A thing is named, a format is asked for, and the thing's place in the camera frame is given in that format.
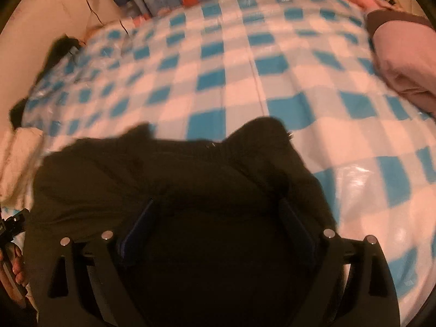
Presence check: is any dark olive puffer jacket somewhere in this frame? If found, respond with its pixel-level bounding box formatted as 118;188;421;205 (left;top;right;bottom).
24;117;335;326

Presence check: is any person's left hand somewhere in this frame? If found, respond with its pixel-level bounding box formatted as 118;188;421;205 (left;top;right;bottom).
1;243;28;308

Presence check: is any blue white checkered bed cover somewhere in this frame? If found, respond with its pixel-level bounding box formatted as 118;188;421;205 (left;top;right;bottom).
22;0;435;326

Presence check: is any pink and brown folded garment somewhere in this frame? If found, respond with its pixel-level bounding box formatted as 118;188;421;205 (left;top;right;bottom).
366;9;435;116

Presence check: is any black charging cable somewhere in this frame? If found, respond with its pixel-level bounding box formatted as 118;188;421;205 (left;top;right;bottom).
83;0;130;36

